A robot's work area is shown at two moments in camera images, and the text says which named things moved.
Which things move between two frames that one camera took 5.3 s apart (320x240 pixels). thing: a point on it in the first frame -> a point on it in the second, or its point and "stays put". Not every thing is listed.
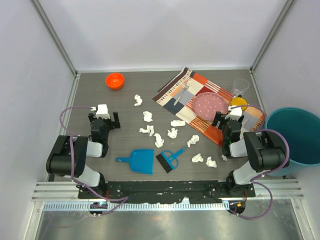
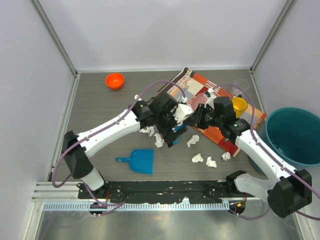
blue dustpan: [141, 161] stays put
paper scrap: [149, 129] stays put
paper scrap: [159, 141] stays put
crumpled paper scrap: [193, 140] stays put
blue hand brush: [169, 160] -> [178, 128]
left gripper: [110, 122] -> [171, 135]
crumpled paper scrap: [224, 157] stays put
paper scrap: [138, 100] stays put
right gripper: [220, 120] -> [200, 117]
